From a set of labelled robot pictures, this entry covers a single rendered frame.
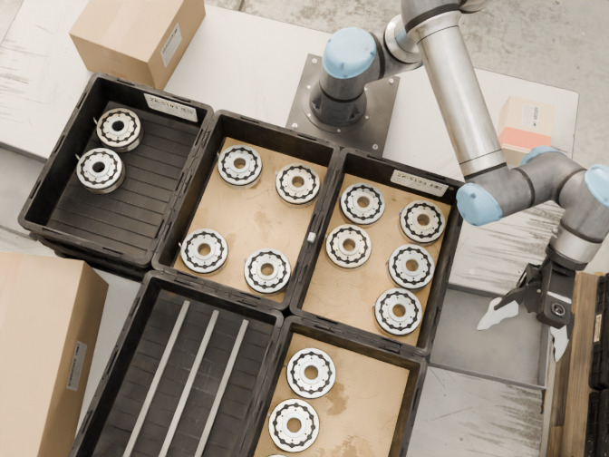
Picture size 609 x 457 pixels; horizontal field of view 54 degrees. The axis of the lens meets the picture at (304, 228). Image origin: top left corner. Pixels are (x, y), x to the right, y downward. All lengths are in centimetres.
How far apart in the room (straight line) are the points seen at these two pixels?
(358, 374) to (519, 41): 191
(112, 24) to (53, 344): 81
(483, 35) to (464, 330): 163
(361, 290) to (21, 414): 73
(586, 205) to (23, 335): 108
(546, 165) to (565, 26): 193
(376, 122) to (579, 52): 150
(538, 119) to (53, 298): 125
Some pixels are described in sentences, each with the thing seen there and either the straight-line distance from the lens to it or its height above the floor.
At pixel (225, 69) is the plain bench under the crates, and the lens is 174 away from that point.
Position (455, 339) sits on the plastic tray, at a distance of 151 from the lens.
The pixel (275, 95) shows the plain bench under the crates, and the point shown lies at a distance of 169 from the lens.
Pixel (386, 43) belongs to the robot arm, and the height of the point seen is 98.
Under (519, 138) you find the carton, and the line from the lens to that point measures 166.
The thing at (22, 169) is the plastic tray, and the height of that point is 70.
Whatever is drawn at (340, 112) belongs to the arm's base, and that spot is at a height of 80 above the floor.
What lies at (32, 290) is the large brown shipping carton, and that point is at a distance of 137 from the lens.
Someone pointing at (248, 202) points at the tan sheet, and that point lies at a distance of 141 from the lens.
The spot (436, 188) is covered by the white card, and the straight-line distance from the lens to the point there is 140.
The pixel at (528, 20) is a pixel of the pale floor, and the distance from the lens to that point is 296.
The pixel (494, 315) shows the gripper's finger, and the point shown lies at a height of 108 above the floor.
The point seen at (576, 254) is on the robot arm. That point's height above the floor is 121.
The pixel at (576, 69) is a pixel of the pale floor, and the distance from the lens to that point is 289.
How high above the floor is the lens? 213
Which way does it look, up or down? 70 degrees down
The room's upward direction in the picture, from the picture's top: 7 degrees clockwise
